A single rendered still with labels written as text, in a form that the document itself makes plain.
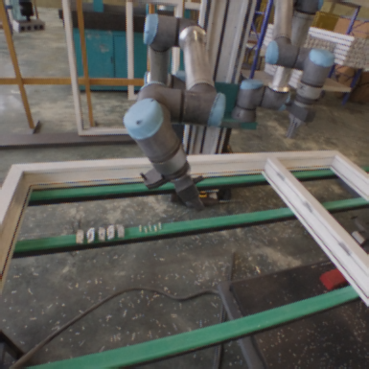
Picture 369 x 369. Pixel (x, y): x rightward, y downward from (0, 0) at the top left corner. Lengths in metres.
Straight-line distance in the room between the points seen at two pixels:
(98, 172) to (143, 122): 0.48
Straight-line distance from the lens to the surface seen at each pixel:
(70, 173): 0.97
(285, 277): 1.16
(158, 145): 0.55
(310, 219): 0.99
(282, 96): 1.82
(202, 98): 0.65
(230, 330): 0.67
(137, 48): 4.42
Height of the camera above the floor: 1.47
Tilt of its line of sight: 38 degrees down
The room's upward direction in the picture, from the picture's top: 9 degrees clockwise
